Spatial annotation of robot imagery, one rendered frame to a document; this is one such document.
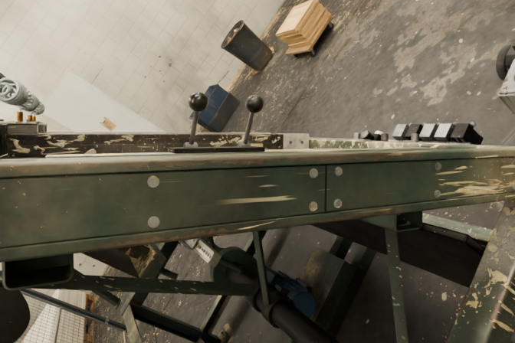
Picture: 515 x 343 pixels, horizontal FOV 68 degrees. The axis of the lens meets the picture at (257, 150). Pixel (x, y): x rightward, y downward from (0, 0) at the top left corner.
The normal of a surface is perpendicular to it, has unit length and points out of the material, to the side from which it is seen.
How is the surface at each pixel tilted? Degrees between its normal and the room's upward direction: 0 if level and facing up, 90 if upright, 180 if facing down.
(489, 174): 90
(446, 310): 0
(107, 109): 90
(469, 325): 0
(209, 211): 90
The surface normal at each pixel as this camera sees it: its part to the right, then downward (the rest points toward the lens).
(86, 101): 0.38, 0.15
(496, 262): -0.75, -0.52
